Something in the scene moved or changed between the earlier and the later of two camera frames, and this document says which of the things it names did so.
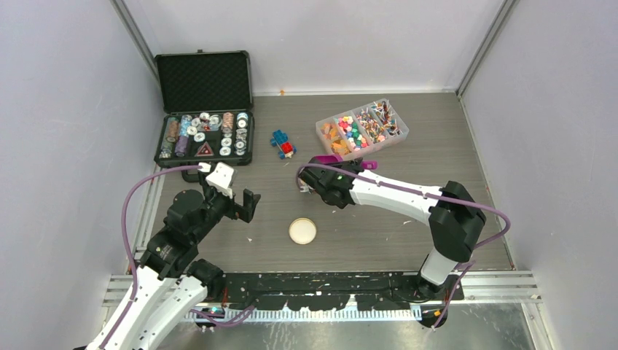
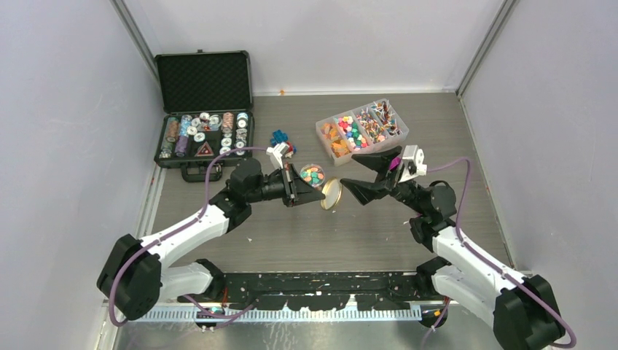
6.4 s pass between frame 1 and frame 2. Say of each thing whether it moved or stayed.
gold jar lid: moved
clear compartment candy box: stayed
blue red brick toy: stayed
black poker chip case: stayed
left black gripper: moved
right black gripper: moved
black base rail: stayed
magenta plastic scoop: moved
